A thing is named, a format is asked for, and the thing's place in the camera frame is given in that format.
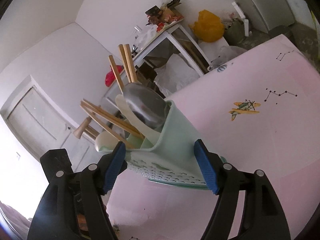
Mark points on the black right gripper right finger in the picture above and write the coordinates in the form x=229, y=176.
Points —
x=263, y=216

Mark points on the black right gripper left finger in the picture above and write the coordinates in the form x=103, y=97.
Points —
x=72, y=206

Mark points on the white plastic spoon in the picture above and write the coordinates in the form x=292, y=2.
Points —
x=149, y=133

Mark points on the mint green utensil basket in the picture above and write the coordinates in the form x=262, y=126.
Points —
x=171, y=160

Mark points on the stainless steel spoon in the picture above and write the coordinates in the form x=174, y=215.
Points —
x=146, y=104

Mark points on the white ceramic spoon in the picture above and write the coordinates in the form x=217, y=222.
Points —
x=105, y=142

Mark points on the white door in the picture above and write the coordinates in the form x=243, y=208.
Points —
x=39, y=127

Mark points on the wooden chair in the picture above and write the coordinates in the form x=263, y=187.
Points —
x=85, y=128

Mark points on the red plastic bag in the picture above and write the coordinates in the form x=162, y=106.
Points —
x=110, y=77

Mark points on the white plastic sack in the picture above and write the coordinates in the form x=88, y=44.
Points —
x=174, y=75

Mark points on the white metal side table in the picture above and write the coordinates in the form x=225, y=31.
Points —
x=173, y=39

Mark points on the yellow plastic bag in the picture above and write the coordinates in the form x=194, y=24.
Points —
x=208, y=27

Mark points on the silver refrigerator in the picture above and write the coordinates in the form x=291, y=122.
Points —
x=266, y=15

